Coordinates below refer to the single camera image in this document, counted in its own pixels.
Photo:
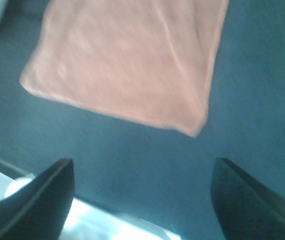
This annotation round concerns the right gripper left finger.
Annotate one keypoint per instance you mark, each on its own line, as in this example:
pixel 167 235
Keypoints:
pixel 39 210

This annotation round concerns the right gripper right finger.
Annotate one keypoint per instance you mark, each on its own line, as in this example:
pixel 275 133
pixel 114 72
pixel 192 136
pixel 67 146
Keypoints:
pixel 245 208

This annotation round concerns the brown towel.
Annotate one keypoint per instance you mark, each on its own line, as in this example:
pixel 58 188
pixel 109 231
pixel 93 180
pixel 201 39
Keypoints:
pixel 150 62

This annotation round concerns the white slotted storage basket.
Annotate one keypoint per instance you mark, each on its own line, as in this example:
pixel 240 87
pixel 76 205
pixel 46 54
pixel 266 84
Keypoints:
pixel 85 221

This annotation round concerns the black fabric table mat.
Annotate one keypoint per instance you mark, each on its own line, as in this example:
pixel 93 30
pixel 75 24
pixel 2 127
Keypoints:
pixel 161 176

